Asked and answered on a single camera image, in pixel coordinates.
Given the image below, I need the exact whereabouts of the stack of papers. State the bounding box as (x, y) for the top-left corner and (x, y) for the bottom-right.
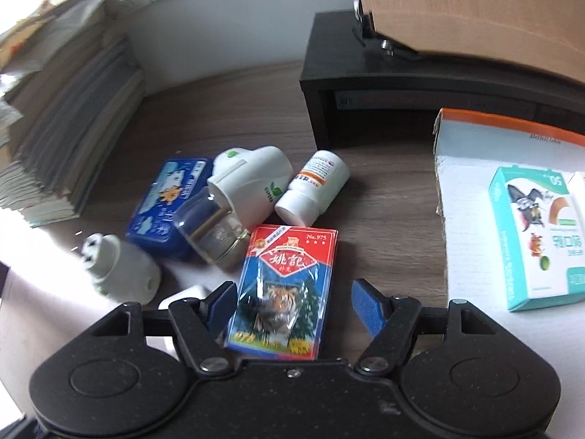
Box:
(0, 0), (147, 229)

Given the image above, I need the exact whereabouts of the white cardboard box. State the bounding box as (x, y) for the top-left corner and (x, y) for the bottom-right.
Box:
(432, 107), (585, 367)

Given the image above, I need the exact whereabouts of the white plastic bottle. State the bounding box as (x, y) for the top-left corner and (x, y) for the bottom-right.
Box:
(174, 145), (294, 275)

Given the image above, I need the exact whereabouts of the white pill bottle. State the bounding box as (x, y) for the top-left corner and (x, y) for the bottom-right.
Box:
(274, 150), (350, 228)

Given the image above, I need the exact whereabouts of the tiger print playing card box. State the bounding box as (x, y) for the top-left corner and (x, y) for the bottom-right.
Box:
(225, 224), (340, 361)

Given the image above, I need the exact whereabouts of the wooden board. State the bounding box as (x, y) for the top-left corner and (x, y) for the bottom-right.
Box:
(353, 0), (585, 80)

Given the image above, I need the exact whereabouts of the white lamp socket adapter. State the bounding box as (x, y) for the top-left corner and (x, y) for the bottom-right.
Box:
(80, 233), (162, 305)

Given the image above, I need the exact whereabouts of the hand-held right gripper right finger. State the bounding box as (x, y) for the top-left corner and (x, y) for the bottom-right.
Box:
(351, 278), (501, 376)

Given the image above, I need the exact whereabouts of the black desk riser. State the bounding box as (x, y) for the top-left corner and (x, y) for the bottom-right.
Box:
(299, 11), (585, 149)

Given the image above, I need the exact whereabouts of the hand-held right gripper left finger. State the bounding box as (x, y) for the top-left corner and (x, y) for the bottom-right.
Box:
(84, 280), (238, 376)

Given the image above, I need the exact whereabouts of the teal cartoon bandage box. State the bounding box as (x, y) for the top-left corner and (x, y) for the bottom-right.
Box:
(488, 167), (585, 312)

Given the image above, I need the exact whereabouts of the blue tin box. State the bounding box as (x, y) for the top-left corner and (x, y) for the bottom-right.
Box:
(125, 158), (215, 263)

